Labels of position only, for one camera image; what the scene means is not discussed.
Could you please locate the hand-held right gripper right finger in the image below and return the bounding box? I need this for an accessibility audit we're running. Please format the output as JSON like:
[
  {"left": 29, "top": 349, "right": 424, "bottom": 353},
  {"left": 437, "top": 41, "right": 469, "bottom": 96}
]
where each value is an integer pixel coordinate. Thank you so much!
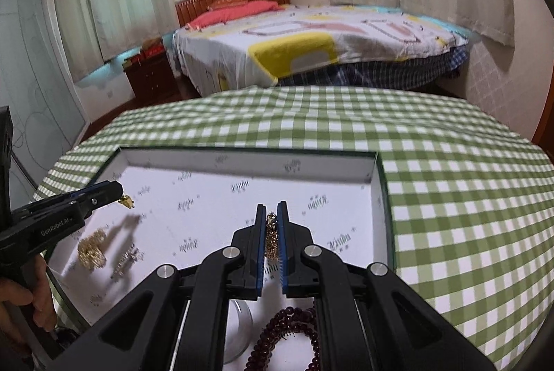
[{"left": 277, "top": 201, "right": 496, "bottom": 371}]

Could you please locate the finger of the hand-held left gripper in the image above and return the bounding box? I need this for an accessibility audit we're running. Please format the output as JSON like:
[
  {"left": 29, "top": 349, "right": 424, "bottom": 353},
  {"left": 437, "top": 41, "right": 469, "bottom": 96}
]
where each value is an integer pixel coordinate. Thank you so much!
[
  {"left": 77, "top": 189, "right": 123, "bottom": 221},
  {"left": 30, "top": 180, "right": 123, "bottom": 212}
]

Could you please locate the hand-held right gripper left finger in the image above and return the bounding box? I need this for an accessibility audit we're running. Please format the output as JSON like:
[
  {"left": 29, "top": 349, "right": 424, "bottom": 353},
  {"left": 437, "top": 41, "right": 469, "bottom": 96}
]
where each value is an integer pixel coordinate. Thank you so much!
[{"left": 52, "top": 203, "right": 267, "bottom": 371}]

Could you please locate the gold bracelet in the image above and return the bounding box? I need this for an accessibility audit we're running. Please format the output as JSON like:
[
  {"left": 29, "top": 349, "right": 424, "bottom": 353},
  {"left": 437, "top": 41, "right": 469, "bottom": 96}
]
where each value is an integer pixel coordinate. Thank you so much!
[{"left": 264, "top": 212, "right": 280, "bottom": 264}]

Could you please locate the cream pearl necklace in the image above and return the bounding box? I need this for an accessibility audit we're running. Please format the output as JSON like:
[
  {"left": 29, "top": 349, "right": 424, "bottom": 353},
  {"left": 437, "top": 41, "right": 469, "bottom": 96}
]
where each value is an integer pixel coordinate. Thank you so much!
[{"left": 77, "top": 227, "right": 108, "bottom": 269}]

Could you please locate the silver crystal brooch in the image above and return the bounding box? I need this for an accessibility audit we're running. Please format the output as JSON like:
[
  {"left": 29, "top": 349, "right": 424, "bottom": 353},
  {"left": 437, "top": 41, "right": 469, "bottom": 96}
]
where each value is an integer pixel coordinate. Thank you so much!
[{"left": 110, "top": 245, "right": 145, "bottom": 280}]

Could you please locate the shallow green cardboard box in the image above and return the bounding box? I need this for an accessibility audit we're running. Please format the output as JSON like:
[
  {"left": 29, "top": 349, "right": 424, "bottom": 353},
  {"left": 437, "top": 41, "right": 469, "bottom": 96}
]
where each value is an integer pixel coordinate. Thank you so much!
[{"left": 43, "top": 145, "right": 397, "bottom": 339}]

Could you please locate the person's left hand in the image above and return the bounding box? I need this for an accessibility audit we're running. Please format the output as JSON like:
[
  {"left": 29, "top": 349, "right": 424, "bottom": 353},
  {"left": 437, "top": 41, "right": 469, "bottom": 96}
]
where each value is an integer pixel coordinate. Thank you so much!
[{"left": 0, "top": 256, "right": 58, "bottom": 344}]

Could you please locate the white bangle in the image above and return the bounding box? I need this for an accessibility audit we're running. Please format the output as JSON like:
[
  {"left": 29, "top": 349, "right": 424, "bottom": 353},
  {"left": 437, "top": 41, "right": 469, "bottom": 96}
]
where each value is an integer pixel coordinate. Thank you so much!
[{"left": 222, "top": 299, "right": 254, "bottom": 364}]

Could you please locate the glass sliding wardrobe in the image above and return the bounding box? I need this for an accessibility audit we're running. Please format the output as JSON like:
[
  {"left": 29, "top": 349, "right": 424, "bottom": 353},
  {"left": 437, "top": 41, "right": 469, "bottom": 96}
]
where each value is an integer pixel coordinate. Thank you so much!
[{"left": 0, "top": 0, "right": 88, "bottom": 201}]

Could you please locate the dark wooden nightstand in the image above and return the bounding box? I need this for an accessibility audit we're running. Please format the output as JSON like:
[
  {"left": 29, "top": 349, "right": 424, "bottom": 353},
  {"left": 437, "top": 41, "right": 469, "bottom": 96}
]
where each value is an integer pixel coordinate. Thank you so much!
[{"left": 124, "top": 51, "right": 178, "bottom": 102}]

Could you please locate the green checked tablecloth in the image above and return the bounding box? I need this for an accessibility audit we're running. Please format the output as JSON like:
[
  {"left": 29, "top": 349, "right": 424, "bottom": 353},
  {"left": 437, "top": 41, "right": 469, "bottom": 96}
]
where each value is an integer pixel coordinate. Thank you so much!
[{"left": 32, "top": 85, "right": 554, "bottom": 371}]

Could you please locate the blue plaid bed sheet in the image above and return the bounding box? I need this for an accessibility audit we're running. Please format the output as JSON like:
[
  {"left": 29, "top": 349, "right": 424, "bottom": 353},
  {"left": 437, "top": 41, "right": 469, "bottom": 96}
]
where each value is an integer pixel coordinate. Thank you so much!
[{"left": 280, "top": 46, "right": 471, "bottom": 91}]

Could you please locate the bed with patterned sheet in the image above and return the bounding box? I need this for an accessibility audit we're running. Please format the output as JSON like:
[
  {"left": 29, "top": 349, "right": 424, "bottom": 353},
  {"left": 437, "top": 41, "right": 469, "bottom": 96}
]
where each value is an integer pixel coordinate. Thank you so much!
[{"left": 173, "top": 4, "right": 471, "bottom": 97}]

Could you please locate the red patterned pillow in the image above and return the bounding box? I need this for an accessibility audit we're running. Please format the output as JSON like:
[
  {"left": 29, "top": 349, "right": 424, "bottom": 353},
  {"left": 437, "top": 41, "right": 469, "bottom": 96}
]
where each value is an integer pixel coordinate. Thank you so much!
[{"left": 208, "top": 0, "right": 250, "bottom": 11}]

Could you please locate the pink pillow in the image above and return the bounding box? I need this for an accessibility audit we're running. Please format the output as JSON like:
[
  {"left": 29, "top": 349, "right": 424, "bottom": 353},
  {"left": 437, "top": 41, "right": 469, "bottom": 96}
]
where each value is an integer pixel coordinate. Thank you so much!
[{"left": 188, "top": 0, "right": 286, "bottom": 29}]

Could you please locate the dark red bead bracelet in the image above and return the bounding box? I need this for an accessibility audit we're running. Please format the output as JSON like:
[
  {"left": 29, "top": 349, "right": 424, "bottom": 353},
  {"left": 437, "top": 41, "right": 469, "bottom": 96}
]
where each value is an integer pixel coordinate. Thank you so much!
[{"left": 247, "top": 305, "right": 322, "bottom": 371}]

